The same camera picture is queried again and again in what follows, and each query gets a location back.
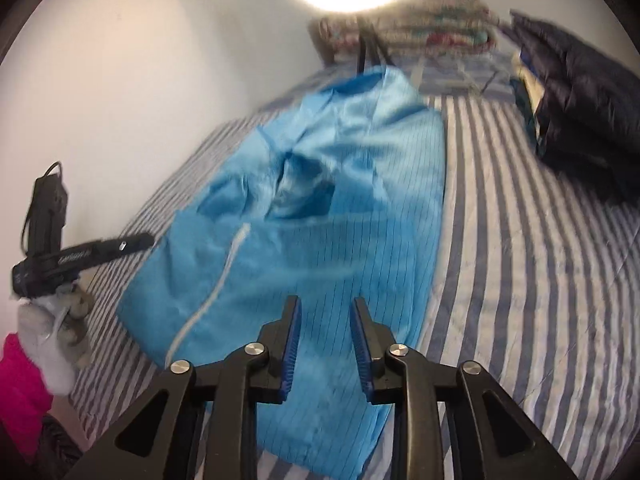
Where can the light blue pinstriped coat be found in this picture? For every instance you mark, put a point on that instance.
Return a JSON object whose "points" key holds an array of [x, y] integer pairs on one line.
{"points": [[325, 240]]}

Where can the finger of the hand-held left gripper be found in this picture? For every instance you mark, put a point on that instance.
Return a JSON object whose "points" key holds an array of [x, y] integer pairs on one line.
{"points": [[127, 245]]}

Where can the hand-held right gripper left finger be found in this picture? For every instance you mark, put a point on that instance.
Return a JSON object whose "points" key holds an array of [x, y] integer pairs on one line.
{"points": [[292, 350]]}

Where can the person's left forearm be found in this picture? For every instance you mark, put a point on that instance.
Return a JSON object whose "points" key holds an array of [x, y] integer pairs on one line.
{"points": [[20, 385]]}

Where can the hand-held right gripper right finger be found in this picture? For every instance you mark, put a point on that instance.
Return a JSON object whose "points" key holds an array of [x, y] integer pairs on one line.
{"points": [[361, 350]]}

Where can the folded floral quilt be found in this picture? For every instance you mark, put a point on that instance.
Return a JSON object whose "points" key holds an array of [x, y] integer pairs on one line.
{"points": [[450, 35]]}

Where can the blue checked bed mat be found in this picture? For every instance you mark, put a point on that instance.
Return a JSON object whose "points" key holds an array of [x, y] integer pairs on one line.
{"points": [[450, 75]]}

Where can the blue white striped blanket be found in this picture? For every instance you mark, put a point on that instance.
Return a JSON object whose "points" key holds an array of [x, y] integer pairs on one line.
{"points": [[525, 285]]}

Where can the dark navy down jacket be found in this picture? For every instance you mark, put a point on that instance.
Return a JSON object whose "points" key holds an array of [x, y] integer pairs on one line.
{"points": [[575, 110]]}

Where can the person's left hand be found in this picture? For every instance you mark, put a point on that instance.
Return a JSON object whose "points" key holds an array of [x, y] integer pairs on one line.
{"points": [[45, 340]]}

